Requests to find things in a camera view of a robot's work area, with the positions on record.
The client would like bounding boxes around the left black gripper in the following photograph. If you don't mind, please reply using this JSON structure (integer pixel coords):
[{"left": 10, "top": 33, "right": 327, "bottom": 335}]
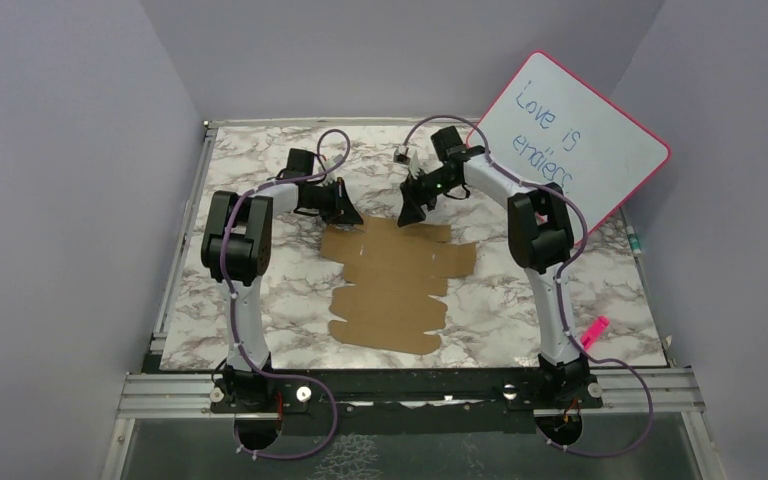
[{"left": 302, "top": 175, "right": 363, "bottom": 223}]

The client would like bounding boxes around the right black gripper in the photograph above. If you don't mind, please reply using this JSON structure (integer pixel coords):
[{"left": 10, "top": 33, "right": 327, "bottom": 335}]
[{"left": 397, "top": 166, "right": 460, "bottom": 228}]

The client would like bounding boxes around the brown cardboard box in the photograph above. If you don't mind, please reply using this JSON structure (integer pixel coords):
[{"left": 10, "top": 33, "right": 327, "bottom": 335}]
[{"left": 320, "top": 216, "right": 477, "bottom": 355}]

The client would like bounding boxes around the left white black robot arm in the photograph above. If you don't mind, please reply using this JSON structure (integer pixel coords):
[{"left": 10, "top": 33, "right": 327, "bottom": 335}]
[{"left": 200, "top": 148, "right": 363, "bottom": 411}]

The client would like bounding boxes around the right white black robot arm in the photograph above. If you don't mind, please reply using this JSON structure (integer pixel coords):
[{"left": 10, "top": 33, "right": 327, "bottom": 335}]
[{"left": 394, "top": 127, "right": 590, "bottom": 407}]

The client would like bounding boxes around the pink framed whiteboard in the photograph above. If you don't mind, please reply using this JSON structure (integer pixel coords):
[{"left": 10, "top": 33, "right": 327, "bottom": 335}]
[{"left": 466, "top": 51, "right": 671, "bottom": 239}]

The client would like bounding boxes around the pink marker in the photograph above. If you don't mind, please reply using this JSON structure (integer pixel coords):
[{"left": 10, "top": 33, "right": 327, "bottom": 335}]
[{"left": 580, "top": 316, "right": 611, "bottom": 351}]

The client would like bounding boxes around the green capped marker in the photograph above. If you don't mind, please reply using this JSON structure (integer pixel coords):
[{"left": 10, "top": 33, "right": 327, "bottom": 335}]
[{"left": 626, "top": 225, "right": 642, "bottom": 256}]

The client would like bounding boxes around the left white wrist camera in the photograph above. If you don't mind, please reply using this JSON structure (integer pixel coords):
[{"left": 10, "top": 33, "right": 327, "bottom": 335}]
[{"left": 319, "top": 154, "right": 345, "bottom": 185}]

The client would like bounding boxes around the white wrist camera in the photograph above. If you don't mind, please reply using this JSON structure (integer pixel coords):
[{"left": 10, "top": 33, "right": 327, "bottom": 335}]
[
  {"left": 393, "top": 145, "right": 427, "bottom": 180},
  {"left": 319, "top": 154, "right": 345, "bottom": 185}
]

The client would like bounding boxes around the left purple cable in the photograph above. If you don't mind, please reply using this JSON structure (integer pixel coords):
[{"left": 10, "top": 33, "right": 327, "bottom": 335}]
[{"left": 219, "top": 128, "right": 352, "bottom": 462}]

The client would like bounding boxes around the purple cable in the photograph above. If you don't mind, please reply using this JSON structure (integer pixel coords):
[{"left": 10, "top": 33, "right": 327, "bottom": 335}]
[
  {"left": 219, "top": 128, "right": 352, "bottom": 462},
  {"left": 400, "top": 115, "right": 656, "bottom": 460}
]

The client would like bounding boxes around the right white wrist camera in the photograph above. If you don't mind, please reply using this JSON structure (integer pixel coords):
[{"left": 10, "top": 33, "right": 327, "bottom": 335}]
[{"left": 393, "top": 145, "right": 427, "bottom": 180}]

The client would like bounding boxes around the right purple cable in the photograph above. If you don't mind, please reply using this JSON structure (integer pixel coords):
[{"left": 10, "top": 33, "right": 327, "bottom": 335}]
[{"left": 400, "top": 115, "right": 656, "bottom": 460}]

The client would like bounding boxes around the aluminium table frame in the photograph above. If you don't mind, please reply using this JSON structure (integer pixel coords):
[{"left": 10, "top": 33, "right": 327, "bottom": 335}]
[{"left": 103, "top": 120, "right": 724, "bottom": 479}]

